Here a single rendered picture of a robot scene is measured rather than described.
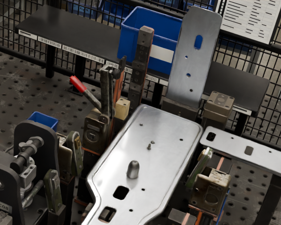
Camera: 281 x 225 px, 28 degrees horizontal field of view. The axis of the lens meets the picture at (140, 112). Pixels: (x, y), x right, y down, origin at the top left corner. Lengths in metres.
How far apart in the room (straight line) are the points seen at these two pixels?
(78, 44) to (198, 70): 0.47
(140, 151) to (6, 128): 0.67
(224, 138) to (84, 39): 0.63
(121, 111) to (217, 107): 0.31
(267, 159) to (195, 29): 0.44
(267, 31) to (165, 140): 0.55
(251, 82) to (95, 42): 0.56
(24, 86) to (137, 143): 0.82
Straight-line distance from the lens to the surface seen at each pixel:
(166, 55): 1.86
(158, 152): 1.60
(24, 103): 2.22
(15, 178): 1.22
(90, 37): 2.02
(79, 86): 1.58
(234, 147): 1.70
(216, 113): 1.76
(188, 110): 1.80
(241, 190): 2.02
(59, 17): 2.14
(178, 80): 1.78
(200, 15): 1.66
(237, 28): 1.96
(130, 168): 1.49
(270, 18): 1.92
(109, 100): 1.59
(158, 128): 1.69
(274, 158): 1.71
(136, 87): 1.88
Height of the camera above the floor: 2.03
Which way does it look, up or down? 36 degrees down
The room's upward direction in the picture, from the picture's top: 11 degrees clockwise
